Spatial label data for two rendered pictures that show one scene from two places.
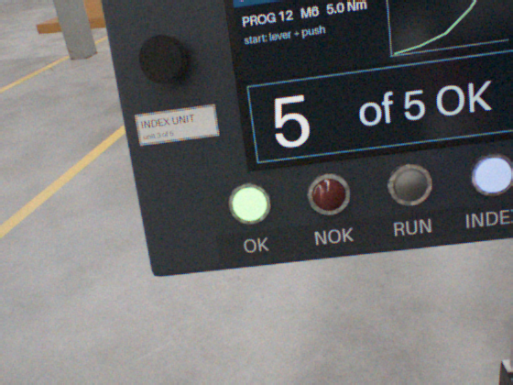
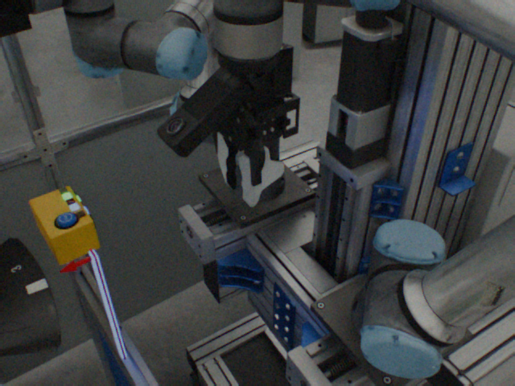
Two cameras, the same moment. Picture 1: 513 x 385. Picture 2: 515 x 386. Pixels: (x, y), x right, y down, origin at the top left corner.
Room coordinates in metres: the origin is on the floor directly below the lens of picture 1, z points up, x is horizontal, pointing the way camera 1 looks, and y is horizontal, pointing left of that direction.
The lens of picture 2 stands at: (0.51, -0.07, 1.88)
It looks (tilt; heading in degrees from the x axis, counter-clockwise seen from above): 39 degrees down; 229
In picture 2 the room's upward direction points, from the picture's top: straight up
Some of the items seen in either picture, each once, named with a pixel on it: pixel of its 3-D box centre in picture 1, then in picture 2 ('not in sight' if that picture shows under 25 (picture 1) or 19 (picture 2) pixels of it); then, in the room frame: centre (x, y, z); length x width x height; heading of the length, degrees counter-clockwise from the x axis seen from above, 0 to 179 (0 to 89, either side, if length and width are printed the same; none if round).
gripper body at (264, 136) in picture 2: not in sight; (254, 95); (0.15, -0.49, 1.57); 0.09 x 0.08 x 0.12; 175
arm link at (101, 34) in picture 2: not in sight; (105, 40); (0.19, -0.82, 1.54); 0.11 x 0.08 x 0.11; 117
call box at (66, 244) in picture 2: not in sight; (65, 226); (0.27, -1.05, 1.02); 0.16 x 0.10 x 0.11; 85
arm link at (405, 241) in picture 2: not in sight; (404, 263); (-0.08, -0.37, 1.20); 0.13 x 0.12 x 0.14; 35
